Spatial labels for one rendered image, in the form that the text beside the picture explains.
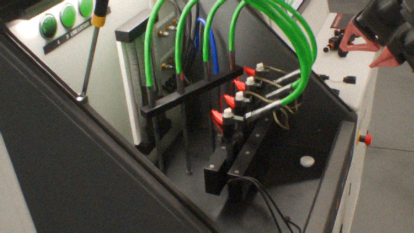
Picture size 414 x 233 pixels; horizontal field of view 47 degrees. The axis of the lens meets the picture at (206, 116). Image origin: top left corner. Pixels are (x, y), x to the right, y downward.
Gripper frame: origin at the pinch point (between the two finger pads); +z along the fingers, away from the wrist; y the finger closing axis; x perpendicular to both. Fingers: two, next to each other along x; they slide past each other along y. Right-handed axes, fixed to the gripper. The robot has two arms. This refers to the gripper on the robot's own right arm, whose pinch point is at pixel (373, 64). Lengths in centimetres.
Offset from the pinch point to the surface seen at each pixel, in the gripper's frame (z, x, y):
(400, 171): 98, -122, -77
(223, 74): 37.4, 2.2, 17.9
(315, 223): 18.5, 23.8, -20.4
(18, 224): 55, 63, 17
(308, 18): 43, -53, 18
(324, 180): 22.1, 10.1, -17.2
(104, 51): 35, 31, 37
